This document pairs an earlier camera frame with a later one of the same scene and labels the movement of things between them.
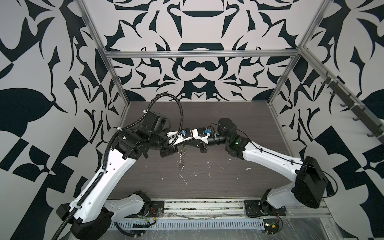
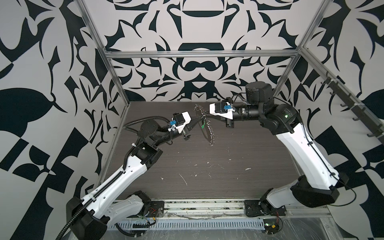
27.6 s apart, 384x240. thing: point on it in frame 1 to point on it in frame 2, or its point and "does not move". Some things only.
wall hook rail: (358, 109) does not move
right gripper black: (200, 144) to (229, 122)
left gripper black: (164, 151) to (186, 128)
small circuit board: (271, 226) does not move
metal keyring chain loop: (182, 157) to (198, 107)
